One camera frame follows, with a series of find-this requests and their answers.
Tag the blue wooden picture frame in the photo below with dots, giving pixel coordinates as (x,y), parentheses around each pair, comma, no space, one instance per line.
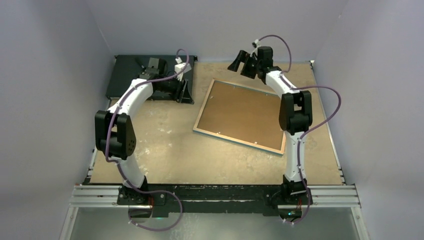
(205,109)

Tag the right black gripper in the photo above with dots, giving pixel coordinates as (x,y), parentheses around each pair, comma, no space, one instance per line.
(242,57)

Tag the small black hammer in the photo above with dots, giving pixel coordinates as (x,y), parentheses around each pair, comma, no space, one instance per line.
(139,63)

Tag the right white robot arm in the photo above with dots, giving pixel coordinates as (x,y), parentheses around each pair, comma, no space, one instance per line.
(295,113)

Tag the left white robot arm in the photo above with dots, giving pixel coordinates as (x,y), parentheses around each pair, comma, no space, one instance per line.
(115,136)

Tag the brown cardboard backing board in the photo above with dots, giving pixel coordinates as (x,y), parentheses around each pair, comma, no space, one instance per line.
(242,116)

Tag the aluminium rail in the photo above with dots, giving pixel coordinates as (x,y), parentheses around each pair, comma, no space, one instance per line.
(323,196)

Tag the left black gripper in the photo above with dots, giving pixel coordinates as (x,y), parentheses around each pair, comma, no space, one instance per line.
(186,97)

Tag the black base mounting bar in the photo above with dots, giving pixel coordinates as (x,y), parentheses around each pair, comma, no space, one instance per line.
(269,200)

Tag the dark flat box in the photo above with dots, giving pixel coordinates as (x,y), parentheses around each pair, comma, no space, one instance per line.
(126,69)

